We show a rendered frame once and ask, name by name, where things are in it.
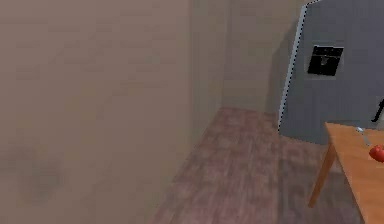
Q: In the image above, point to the red tomato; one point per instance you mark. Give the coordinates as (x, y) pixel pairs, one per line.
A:
(378, 153)

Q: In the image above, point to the black fridge dispenser panel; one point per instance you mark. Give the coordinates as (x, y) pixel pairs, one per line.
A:
(325, 60)

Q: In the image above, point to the orange wooden table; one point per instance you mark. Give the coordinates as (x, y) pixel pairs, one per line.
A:
(358, 166)

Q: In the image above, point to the grey refrigerator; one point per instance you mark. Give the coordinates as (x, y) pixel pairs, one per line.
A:
(346, 96)

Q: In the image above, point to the silver spoon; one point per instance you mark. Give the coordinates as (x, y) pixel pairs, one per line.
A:
(363, 136)

